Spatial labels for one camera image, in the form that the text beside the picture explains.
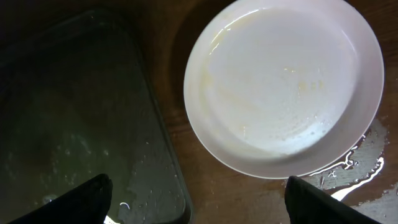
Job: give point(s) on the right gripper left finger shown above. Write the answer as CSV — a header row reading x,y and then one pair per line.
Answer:
x,y
87,203

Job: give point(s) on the pink plate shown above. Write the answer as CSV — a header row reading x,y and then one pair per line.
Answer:
x,y
280,88

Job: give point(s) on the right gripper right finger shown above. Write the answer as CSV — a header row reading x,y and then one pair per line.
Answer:
x,y
307,204

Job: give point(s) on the dark brown serving tray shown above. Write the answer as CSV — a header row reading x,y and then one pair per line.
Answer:
x,y
76,102

